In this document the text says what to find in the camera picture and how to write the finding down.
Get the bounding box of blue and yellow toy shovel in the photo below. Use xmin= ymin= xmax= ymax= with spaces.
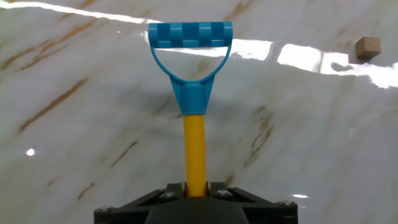
xmin=147 ymin=21 xmax=233 ymax=198

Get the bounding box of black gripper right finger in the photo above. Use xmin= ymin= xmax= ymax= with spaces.
xmin=208 ymin=182 xmax=298 ymax=224

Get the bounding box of small wooden cube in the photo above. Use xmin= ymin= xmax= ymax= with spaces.
xmin=355 ymin=36 xmax=382 ymax=60

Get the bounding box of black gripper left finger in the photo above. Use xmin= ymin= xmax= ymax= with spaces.
xmin=94 ymin=182 xmax=187 ymax=224

